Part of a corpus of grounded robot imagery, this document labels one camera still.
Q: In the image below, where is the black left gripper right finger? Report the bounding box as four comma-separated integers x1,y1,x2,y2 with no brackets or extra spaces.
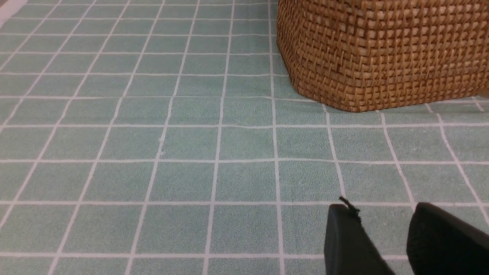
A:
406,202,489,275

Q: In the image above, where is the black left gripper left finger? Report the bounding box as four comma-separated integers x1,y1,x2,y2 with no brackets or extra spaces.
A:
324,196,395,275

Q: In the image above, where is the woven rattan basket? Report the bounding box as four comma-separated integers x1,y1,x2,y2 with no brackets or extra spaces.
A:
277,0,489,112

